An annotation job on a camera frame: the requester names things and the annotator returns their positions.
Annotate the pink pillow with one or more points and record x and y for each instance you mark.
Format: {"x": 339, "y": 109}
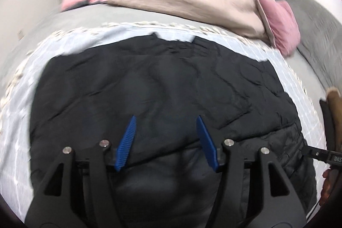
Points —
{"x": 283, "y": 25}

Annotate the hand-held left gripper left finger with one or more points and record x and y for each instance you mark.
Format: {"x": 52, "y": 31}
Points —
{"x": 127, "y": 142}

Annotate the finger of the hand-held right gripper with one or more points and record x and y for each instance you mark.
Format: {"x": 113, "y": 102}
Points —
{"x": 318, "y": 153}

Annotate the person's right hand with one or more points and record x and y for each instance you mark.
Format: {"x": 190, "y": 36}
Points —
{"x": 327, "y": 185}

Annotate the grey quilted headboard cushion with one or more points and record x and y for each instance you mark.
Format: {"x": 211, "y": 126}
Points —
{"x": 315, "y": 43}

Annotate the black puffer jacket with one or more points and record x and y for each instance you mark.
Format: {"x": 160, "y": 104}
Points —
{"x": 160, "y": 83}

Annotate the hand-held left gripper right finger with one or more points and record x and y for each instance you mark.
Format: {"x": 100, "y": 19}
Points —
{"x": 207, "y": 142}

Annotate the grey checked fringed blanket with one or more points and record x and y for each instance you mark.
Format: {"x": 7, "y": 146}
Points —
{"x": 16, "y": 164}

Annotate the small wall plate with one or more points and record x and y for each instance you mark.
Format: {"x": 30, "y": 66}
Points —
{"x": 20, "y": 35}

